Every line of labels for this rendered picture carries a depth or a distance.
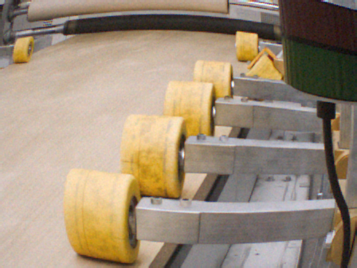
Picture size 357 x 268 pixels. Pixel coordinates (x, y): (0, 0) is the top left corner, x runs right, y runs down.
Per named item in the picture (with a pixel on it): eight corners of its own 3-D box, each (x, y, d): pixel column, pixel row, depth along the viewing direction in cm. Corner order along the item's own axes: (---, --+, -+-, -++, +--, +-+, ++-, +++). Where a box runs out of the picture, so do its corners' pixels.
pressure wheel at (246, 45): (256, 44, 212) (259, 69, 217) (256, 29, 218) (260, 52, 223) (233, 41, 213) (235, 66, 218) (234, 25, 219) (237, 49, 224)
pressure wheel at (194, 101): (214, 70, 121) (207, 112, 115) (217, 118, 126) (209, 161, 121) (167, 68, 122) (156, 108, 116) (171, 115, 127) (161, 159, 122)
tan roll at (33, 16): (349, 37, 297) (346, 10, 295) (351, 39, 285) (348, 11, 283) (14, 24, 318) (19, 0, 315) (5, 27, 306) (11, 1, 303)
